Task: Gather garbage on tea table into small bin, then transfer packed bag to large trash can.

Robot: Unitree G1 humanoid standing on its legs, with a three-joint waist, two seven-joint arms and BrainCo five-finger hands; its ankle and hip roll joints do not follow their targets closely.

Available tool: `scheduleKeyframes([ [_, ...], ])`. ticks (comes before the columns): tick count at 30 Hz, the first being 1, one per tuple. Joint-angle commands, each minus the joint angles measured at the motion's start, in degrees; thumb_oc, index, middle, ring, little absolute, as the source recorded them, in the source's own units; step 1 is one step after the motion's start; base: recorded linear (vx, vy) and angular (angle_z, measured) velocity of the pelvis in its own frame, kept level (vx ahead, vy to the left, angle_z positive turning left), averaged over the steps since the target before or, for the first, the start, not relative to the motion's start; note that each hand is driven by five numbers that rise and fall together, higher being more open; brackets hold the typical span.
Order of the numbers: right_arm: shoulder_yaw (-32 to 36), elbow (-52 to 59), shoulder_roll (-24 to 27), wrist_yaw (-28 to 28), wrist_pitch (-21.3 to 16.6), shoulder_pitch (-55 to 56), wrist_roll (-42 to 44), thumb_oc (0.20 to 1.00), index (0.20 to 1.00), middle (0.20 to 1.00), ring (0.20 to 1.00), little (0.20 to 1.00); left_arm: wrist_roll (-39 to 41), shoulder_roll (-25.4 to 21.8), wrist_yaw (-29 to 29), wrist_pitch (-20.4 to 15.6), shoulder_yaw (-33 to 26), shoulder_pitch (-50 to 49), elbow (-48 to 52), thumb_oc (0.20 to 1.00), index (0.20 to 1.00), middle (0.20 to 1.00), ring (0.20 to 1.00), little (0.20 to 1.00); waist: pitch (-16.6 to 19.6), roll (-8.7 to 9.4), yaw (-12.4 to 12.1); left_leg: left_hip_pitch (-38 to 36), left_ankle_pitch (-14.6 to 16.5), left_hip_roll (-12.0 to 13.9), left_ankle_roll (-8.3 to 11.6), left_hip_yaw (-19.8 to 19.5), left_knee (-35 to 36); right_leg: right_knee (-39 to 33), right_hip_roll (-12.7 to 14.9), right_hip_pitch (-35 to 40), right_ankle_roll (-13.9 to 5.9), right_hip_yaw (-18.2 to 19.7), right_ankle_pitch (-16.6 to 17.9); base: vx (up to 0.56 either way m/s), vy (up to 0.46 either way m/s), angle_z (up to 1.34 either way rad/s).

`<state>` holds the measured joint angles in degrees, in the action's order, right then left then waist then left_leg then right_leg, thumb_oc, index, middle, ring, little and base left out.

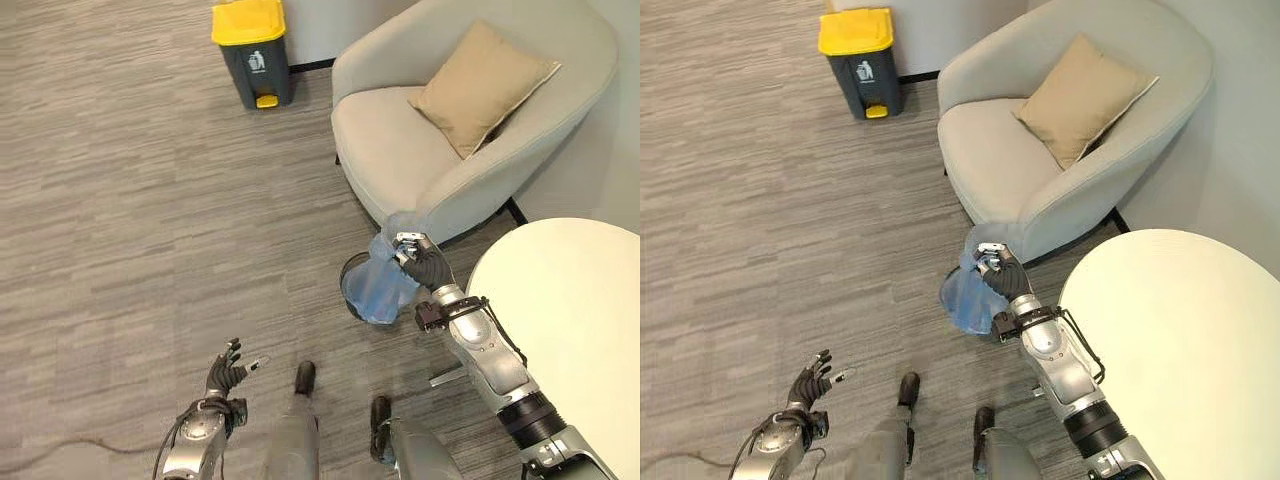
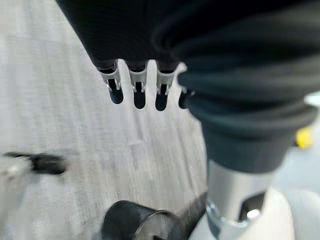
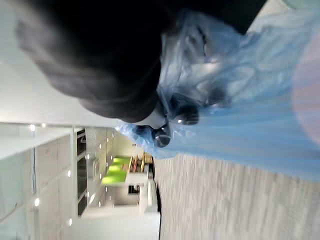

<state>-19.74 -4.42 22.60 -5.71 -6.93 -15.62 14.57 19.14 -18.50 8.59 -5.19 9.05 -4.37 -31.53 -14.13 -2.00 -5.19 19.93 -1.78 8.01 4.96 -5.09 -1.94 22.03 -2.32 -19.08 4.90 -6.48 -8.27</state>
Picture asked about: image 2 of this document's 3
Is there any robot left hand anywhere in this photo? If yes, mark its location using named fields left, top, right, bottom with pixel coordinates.
left=55, top=0, right=320, bottom=240

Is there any yellow object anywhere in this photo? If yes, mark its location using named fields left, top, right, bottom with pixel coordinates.
left=295, top=127, right=314, bottom=150

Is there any dark robot foot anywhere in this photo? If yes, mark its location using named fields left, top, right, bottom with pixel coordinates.
left=3, top=151, right=67, bottom=176
left=101, top=191, right=209, bottom=240

